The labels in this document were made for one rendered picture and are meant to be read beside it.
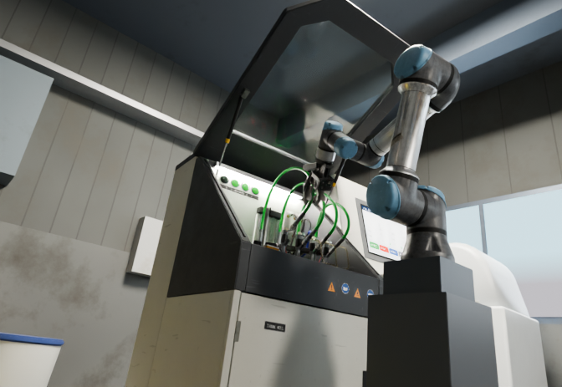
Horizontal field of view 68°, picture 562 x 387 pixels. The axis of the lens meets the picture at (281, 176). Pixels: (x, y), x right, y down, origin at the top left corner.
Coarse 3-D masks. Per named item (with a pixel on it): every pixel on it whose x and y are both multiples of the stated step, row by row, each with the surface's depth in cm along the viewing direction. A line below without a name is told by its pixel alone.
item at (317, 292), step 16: (256, 256) 138; (272, 256) 142; (288, 256) 146; (256, 272) 136; (272, 272) 140; (288, 272) 144; (304, 272) 148; (320, 272) 152; (336, 272) 157; (352, 272) 162; (256, 288) 135; (272, 288) 138; (288, 288) 142; (304, 288) 146; (320, 288) 150; (336, 288) 155; (352, 288) 160; (368, 288) 165; (304, 304) 146; (320, 304) 148; (336, 304) 153; (352, 304) 157
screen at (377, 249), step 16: (368, 208) 226; (368, 224) 218; (384, 224) 227; (400, 224) 237; (368, 240) 212; (384, 240) 220; (400, 240) 229; (368, 256) 206; (384, 256) 213; (400, 256) 222
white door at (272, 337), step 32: (256, 320) 132; (288, 320) 139; (320, 320) 147; (352, 320) 155; (256, 352) 129; (288, 352) 135; (320, 352) 143; (352, 352) 151; (256, 384) 126; (288, 384) 132; (320, 384) 139; (352, 384) 147
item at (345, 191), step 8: (336, 184) 220; (344, 184) 224; (352, 184) 229; (328, 192) 222; (336, 192) 217; (344, 192) 220; (352, 192) 225; (360, 192) 230; (336, 200) 214; (344, 200) 217; (352, 200) 221; (320, 208) 223; (328, 208) 218; (352, 208) 218; (328, 216) 216; (344, 216) 210; (352, 216) 214; (344, 224) 207; (352, 224) 211; (344, 232) 204; (352, 232) 208; (352, 240) 205; (360, 240) 209; (360, 248) 205; (376, 264) 207
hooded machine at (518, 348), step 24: (480, 264) 279; (480, 288) 273; (504, 288) 282; (504, 312) 255; (504, 336) 250; (528, 336) 273; (504, 360) 245; (528, 360) 263; (504, 384) 241; (528, 384) 254
